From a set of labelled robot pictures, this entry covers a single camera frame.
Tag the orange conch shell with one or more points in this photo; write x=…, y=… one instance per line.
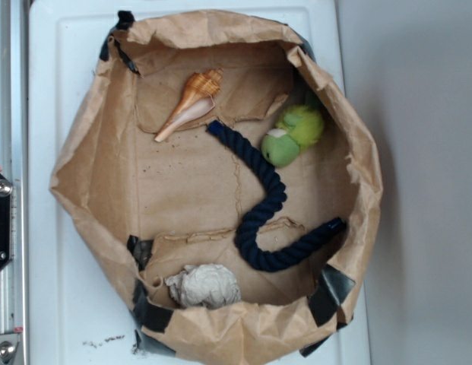
x=196, y=101

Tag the brown paper bag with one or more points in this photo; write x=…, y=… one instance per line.
x=146, y=209

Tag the green plush toy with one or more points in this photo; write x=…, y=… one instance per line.
x=297, y=129

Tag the crumpled white paper ball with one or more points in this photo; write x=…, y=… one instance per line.
x=210, y=285

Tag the white plastic tray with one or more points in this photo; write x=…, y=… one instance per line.
x=75, y=315

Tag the black metal bracket plate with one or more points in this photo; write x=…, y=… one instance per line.
x=6, y=189

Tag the aluminium frame rail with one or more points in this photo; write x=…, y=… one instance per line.
x=14, y=335

